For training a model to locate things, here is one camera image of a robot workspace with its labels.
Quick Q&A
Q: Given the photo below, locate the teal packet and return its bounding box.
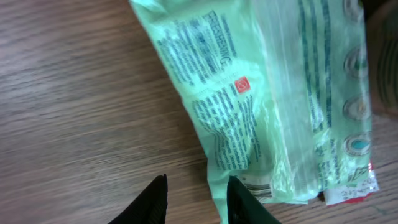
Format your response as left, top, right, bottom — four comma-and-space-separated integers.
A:
130, 0, 371, 223

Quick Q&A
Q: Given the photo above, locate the green lid jar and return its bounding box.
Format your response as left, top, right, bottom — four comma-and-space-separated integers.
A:
365, 0, 397, 119

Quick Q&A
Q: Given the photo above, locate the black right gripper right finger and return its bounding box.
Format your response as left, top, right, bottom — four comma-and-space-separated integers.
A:
227, 176, 280, 224

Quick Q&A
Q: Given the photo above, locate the red stick packet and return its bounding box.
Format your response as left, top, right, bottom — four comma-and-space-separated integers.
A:
323, 162, 380, 206

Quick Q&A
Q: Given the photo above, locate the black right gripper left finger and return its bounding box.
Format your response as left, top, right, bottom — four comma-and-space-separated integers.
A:
109, 174, 168, 224

